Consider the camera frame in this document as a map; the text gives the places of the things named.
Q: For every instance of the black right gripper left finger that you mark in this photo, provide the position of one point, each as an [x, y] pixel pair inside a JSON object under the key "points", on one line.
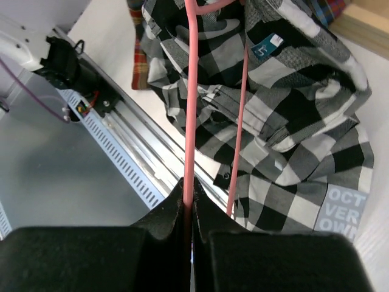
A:
{"points": [[153, 254]]}

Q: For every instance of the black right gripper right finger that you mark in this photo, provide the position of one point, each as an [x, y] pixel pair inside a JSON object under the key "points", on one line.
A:
{"points": [[229, 258]]}

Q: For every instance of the black white checkered shirt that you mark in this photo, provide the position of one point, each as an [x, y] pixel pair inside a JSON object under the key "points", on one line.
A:
{"points": [[305, 162]]}

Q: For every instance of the pink wire hanger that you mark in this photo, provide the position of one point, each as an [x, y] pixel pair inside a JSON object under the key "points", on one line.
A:
{"points": [[193, 10]]}

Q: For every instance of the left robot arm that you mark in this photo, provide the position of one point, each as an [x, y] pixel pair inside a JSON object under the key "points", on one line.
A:
{"points": [[50, 57]]}

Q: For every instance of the brown red plaid shirt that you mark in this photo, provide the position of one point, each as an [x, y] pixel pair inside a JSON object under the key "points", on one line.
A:
{"points": [[140, 66]]}

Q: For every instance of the wooden clothes rack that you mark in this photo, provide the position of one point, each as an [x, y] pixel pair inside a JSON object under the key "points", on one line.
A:
{"points": [[365, 22]]}

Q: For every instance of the grey slotted cable duct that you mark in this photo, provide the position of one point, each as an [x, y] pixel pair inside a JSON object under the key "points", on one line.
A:
{"points": [[58, 174]]}

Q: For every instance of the aluminium mounting rail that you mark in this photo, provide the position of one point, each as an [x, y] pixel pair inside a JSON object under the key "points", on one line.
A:
{"points": [[134, 135]]}

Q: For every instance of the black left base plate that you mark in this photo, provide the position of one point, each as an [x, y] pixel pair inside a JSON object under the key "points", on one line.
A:
{"points": [[100, 95]]}

